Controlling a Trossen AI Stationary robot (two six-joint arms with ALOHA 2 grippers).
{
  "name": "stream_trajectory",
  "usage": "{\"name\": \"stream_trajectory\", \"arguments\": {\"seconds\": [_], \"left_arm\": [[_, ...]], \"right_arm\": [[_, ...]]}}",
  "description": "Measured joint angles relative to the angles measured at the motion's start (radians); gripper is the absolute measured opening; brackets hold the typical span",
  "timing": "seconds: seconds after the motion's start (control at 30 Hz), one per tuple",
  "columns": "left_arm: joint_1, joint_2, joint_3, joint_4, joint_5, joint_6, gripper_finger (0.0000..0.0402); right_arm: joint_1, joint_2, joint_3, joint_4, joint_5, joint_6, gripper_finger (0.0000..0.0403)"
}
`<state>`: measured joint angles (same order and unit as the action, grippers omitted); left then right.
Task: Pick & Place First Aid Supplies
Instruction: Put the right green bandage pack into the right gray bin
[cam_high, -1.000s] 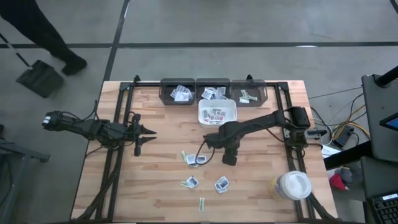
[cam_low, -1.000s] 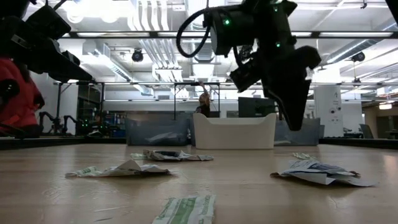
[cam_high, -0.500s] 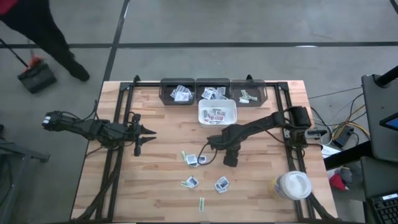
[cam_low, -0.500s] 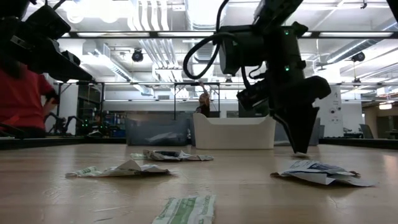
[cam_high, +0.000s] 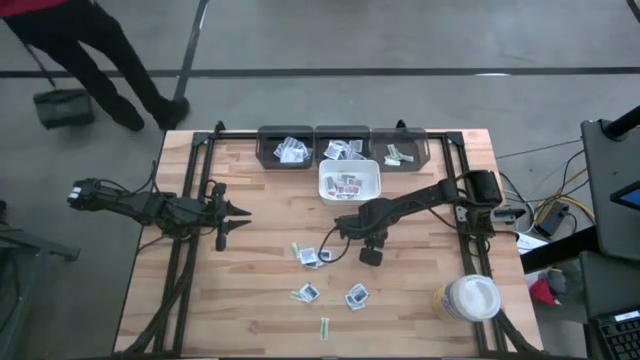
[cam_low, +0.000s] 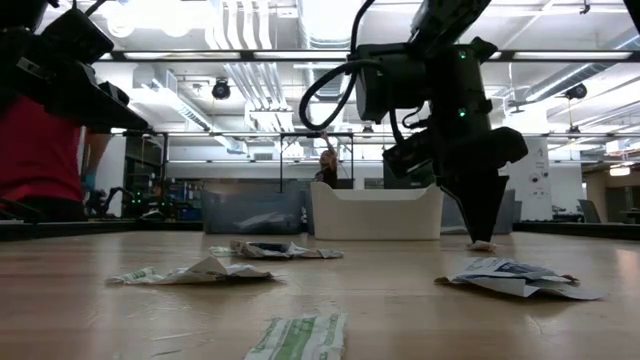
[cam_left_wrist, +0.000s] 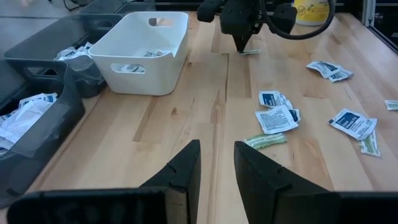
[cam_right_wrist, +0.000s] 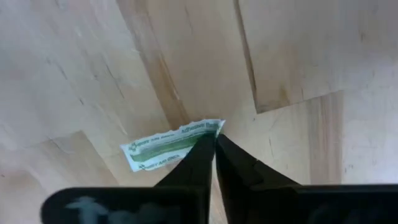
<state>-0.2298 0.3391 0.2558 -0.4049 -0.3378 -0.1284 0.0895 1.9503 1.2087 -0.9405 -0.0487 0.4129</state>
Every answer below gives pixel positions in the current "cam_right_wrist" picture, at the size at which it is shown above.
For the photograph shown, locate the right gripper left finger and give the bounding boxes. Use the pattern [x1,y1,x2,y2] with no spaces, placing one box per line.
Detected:
[40,133,217,224]

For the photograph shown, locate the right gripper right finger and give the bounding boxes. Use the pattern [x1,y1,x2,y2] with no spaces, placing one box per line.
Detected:
[216,134,398,224]

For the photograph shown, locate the green print packet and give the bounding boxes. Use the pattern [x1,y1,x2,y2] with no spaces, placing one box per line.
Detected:
[119,118,226,173]

